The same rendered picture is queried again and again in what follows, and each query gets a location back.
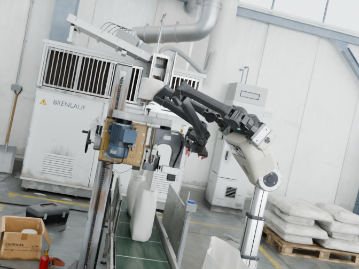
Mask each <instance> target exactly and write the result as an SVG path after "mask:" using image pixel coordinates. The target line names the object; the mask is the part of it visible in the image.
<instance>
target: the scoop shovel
mask: <svg viewBox="0 0 359 269"><path fill-rule="evenodd" d="M21 91H22V87H21V90H20V92H21ZM20 92H19V93H20ZM19 93H18V94H19ZM18 94H17V93H16V91H15V100H14V105H13V110H12V115H11V120H10V126H9V130H8V134H7V139H6V144H5V145H0V172H6V173H12V170H13V165H14V159H15V155H16V151H17V147H16V146H8V143H9V137H10V132H11V127H12V122H13V117H14V111H15V107H16V103H17V98H18Z"/></svg>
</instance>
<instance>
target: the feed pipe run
mask: <svg viewBox="0 0 359 269"><path fill-rule="evenodd" d="M221 6H222V0H188V3H186V2H184V5H183V9H184V12H185V13H186V14H187V15H188V16H190V17H196V18H195V22H194V23H187V24H178V26H177V29H178V31H177V32H178V33H177V34H178V36H177V37H178V42H190V47H189V52H188V56H189V57H191V52H192V47H193V42H196V41H200V40H202V39H204V38H206V37H207V36H208V35H210V34H211V33H212V32H213V30H214V29H215V27H216V25H217V22H218V18H219V14H220V11H221V9H222V8H221ZM200 12H201V16H200V19H199V20H198V18H199V13H200ZM188 67H189V63H188V62H186V66H185V70H188Z"/></svg>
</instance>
